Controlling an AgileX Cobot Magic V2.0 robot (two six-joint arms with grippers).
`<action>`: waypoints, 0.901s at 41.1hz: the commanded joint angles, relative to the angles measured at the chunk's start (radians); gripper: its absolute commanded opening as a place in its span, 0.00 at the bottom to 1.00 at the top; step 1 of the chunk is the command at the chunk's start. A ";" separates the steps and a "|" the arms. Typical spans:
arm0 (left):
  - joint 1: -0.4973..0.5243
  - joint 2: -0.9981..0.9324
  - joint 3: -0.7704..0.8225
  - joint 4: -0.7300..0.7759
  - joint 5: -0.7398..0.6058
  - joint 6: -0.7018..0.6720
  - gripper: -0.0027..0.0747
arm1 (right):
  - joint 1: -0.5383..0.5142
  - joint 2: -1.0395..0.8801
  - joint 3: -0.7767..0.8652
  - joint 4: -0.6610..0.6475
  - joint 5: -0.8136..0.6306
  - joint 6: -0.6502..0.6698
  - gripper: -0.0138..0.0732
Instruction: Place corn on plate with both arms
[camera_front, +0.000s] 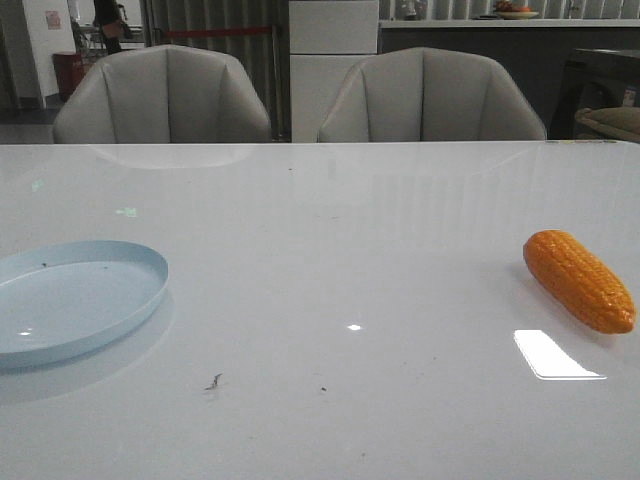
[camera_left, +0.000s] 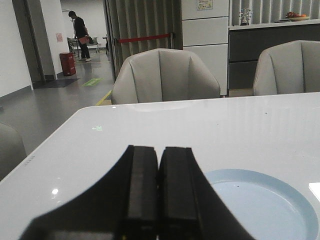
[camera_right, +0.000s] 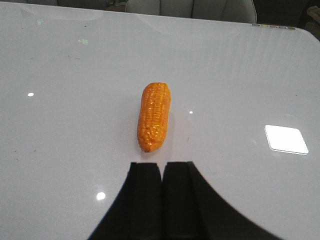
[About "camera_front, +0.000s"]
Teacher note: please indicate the grey counter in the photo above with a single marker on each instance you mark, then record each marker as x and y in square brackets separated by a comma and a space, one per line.
[534, 51]

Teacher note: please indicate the beige cushion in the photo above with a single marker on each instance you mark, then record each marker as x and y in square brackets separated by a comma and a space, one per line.
[619, 123]

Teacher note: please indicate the light blue round plate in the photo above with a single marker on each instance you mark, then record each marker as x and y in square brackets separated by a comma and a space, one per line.
[65, 300]

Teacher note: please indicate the person in background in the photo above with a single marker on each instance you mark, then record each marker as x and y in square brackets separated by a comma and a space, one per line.
[110, 18]

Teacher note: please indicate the right grey upholstered chair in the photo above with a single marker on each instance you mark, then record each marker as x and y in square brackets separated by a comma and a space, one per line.
[428, 94]

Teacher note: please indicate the left grey upholstered chair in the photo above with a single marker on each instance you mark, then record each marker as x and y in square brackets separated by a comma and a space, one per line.
[164, 94]

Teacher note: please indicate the red bin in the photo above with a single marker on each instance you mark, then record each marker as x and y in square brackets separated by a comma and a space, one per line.
[69, 72]

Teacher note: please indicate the grey upholstered chair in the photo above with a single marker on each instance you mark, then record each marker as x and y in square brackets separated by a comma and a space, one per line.
[164, 94]
[428, 94]

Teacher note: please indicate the fruit bowl on counter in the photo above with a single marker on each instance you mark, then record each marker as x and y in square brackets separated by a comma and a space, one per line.
[509, 11]

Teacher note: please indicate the white cabinet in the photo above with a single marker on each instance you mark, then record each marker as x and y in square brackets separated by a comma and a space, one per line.
[326, 39]

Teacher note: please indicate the orange plastic corn cob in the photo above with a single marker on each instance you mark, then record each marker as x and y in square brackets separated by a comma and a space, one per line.
[580, 281]

